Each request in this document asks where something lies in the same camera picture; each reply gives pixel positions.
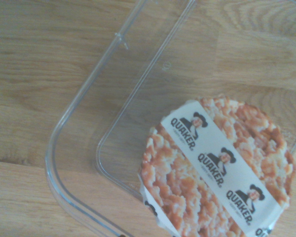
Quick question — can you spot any Quaker cereal cup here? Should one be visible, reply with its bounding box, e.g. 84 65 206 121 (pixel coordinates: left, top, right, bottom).
137 97 296 237

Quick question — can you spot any clear plastic container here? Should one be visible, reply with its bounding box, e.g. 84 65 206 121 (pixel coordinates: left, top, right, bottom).
44 0 296 237

